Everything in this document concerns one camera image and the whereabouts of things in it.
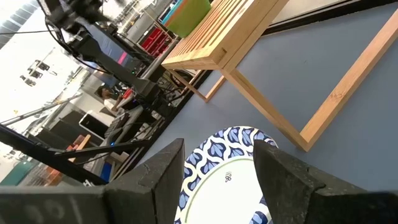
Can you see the red storage bins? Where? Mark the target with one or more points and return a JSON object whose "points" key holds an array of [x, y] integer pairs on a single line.
{"points": [[155, 40]]}

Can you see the blue patterned paper bowl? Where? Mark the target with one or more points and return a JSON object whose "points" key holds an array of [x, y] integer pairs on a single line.
{"points": [[217, 193]]}

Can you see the black metal frame bar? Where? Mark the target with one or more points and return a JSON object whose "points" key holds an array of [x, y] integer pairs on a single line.
{"points": [[37, 152]]}

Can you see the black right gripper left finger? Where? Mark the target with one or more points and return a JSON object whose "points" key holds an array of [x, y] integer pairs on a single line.
{"points": [[146, 193]]}

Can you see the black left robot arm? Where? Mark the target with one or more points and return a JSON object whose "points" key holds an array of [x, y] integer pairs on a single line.
{"points": [[99, 53]]}

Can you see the green plastic bowl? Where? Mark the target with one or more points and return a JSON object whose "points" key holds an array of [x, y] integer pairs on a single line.
{"points": [[192, 15]]}

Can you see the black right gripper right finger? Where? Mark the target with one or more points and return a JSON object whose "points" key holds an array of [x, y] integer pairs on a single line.
{"points": [[295, 193]]}

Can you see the bamboo slatted shelf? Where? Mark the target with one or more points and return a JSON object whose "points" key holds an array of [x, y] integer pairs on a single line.
{"points": [[224, 34]]}

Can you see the person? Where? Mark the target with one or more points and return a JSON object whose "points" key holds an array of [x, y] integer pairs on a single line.
{"points": [[109, 101]]}

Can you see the black white-framed monitor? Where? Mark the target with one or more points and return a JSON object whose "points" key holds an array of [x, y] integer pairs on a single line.
{"points": [[93, 124]]}

